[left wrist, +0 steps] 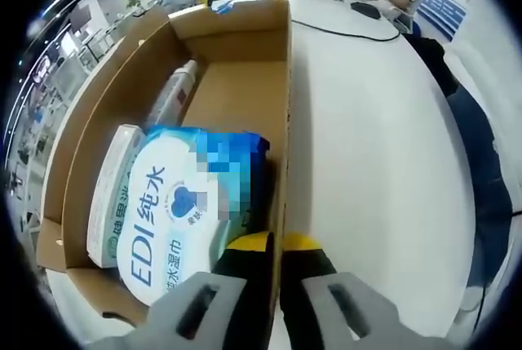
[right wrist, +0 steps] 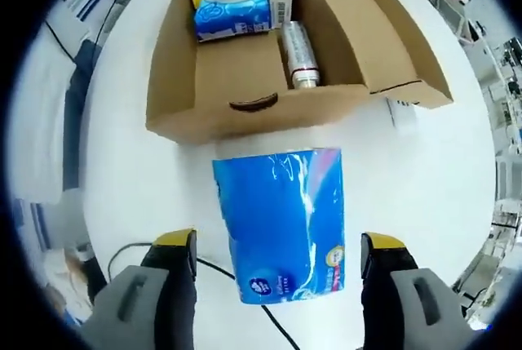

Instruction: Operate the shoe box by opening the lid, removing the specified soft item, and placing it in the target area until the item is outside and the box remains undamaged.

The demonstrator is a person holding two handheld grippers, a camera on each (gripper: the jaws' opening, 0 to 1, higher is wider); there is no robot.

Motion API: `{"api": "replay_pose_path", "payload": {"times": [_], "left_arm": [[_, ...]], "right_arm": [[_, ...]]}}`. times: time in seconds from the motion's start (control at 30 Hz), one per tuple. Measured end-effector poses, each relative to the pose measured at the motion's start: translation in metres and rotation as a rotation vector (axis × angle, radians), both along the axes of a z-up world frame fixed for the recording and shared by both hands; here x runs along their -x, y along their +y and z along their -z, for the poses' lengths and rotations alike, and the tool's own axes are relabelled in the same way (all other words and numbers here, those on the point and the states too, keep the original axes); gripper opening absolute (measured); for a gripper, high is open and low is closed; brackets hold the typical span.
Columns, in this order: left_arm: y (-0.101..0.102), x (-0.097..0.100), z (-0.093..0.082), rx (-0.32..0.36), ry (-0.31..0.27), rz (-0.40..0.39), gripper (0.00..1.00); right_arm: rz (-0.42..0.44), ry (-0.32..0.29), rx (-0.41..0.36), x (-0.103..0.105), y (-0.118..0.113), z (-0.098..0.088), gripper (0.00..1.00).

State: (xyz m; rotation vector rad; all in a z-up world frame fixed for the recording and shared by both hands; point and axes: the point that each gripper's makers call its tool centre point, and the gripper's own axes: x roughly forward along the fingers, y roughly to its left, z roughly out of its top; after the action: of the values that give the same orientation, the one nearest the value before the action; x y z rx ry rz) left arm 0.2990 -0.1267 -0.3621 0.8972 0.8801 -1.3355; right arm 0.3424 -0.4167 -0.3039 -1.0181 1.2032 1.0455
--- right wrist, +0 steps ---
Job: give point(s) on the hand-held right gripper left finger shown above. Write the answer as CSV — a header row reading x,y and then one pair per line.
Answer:
x,y
171,284

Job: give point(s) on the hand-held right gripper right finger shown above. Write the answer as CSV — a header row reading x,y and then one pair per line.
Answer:
x,y
383,284

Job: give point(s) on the light blue wet wipes pack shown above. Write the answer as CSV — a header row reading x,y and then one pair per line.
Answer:
x,y
232,11

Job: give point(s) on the blue soft tissue pack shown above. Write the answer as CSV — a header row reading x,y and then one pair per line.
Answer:
x,y
277,219

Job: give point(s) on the brown cardboard shoe box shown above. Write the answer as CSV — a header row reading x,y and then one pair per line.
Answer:
x,y
195,121

